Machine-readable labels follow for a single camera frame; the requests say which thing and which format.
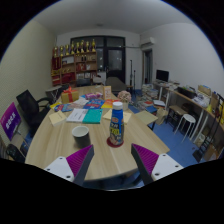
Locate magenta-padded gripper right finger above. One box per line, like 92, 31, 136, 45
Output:
130, 143, 184, 186

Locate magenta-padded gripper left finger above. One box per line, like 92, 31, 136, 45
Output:
43, 143, 95, 187

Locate blue bottle with white cap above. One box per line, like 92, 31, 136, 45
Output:
109, 101, 125, 147

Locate black mug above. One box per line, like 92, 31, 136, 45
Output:
71, 125, 91, 149

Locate thick tan book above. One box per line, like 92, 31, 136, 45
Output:
48, 110, 68, 127

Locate white round stool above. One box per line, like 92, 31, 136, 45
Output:
175, 113, 197, 143

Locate flat round red coaster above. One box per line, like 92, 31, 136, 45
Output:
106, 137, 125, 149

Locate white book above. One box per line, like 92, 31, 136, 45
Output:
65, 107, 89, 124

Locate teal book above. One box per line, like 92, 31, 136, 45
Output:
82, 108, 104, 125

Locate black office chair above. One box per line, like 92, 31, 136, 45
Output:
15, 89, 51, 138

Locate purple sign board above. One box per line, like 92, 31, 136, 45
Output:
0, 101, 22, 142

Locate flat tan book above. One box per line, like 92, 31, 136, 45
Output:
102, 108, 133, 125

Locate long wooden side desk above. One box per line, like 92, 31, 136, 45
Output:
166, 87, 224, 134

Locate yellow gift box, red ribbon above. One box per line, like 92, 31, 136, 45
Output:
60, 86, 80, 104

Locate blue patterned book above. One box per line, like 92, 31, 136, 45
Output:
83, 98, 106, 110

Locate small round side table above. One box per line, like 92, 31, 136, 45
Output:
44, 85, 64, 101

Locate small pink box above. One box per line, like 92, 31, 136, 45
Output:
84, 92, 104, 100

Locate orange book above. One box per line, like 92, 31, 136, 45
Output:
100, 98, 121, 110

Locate pink flower bouquet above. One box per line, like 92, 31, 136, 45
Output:
117, 90, 133, 112

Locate upright beige carton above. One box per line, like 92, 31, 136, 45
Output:
102, 85, 113, 101

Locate black computer monitor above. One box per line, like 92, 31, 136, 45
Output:
155, 69, 170, 83

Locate grey fabric chair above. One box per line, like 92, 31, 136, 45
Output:
104, 76, 128, 93

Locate wooden shelf unit with trophies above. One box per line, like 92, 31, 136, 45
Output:
50, 39, 99, 88

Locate black framed glass door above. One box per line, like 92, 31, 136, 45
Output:
70, 35, 126, 84

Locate white air conditioner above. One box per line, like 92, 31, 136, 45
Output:
139, 36, 156, 48

